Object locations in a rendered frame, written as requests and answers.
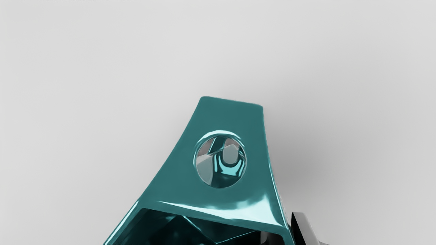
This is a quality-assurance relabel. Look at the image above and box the teal faceted mug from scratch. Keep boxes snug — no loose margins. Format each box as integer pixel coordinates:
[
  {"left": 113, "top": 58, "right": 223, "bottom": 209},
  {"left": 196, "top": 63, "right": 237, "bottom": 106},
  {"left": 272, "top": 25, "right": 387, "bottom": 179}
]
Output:
[{"left": 103, "top": 96, "right": 296, "bottom": 245}]

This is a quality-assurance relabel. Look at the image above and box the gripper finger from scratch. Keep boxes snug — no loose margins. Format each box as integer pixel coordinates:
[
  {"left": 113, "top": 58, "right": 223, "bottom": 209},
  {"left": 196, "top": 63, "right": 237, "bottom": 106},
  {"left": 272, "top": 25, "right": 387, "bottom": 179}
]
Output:
[{"left": 290, "top": 212, "right": 321, "bottom": 245}]

